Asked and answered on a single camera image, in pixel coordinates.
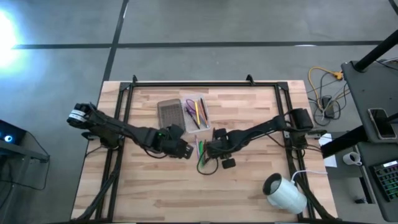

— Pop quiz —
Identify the grey translucent box lid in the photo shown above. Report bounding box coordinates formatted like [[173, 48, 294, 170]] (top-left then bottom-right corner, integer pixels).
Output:
[[156, 98, 187, 132]]

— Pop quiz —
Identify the green highlighter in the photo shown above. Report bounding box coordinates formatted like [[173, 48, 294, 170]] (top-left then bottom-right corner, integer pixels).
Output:
[[198, 140, 205, 166]]

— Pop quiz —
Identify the white mug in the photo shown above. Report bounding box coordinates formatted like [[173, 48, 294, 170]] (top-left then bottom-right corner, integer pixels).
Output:
[[342, 151, 363, 167]]

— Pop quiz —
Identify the black round pole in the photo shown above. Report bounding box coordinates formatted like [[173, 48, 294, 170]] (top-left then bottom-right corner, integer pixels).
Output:
[[354, 29, 398, 73]]

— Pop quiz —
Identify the black cart with blue light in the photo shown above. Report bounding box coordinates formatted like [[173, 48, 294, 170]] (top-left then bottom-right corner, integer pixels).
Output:
[[0, 119, 51, 191]]

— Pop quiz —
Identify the yellow floor cable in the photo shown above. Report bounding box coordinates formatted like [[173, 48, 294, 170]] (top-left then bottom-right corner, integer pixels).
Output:
[[307, 66, 345, 110]]

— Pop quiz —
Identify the orange pen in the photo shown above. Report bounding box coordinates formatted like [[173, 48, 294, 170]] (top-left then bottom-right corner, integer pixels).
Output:
[[198, 102, 210, 129]]

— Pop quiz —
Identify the black power adapter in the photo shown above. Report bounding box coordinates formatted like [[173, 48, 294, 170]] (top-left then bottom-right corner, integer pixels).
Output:
[[321, 96, 335, 119]]

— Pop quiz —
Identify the white camera cable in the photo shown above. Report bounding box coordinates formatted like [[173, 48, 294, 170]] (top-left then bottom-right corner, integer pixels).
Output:
[[290, 169, 329, 185]]

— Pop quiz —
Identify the black smartphone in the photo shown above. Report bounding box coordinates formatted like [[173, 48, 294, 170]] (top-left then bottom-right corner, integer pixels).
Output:
[[367, 108, 397, 140]]

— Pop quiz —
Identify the black looped gripper cable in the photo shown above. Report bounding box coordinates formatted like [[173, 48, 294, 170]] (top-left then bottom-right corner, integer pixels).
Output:
[[196, 154, 220, 176]]

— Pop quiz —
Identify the yellow highlighter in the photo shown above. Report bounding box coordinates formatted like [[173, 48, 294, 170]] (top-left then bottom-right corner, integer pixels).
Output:
[[193, 100, 201, 126]]

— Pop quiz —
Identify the black aluminium table frame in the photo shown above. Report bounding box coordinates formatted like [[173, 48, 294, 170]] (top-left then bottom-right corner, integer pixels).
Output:
[[70, 74, 340, 223]]

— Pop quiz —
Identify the clear plastic supply box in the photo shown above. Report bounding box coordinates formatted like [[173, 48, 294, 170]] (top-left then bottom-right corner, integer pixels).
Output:
[[180, 93, 213, 134]]

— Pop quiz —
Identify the white paper sheet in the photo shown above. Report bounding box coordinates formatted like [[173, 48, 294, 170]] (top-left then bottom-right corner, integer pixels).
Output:
[[318, 133, 338, 169]]

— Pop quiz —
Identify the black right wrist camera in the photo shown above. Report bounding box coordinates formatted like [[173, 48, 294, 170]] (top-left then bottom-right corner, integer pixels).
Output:
[[221, 157, 236, 170]]

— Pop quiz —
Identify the black keyboard with lit keys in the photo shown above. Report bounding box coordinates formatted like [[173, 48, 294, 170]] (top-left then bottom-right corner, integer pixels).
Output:
[[369, 159, 398, 202]]

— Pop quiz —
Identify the purple pen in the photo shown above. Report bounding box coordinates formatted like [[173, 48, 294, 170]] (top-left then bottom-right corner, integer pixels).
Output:
[[185, 98, 197, 116]]

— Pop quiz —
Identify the grey side desk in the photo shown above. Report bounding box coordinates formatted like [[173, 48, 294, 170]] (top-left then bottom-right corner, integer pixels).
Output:
[[340, 58, 398, 144]]

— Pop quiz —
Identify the white cylindrical table camera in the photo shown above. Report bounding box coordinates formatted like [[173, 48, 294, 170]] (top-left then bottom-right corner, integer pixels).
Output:
[[262, 172, 308, 215]]

